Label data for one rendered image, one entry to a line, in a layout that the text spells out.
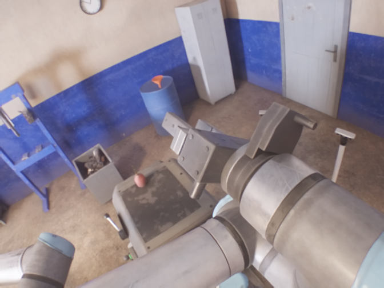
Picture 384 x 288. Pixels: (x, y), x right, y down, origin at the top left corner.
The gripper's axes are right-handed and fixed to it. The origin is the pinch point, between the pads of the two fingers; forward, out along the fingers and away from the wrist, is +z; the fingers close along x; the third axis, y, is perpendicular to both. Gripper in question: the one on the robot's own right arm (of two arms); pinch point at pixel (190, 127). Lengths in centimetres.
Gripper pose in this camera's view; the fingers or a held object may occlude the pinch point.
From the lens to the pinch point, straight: 39.0
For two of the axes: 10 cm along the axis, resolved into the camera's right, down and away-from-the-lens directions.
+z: -5.1, -4.6, 7.3
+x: 7.9, 1.0, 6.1
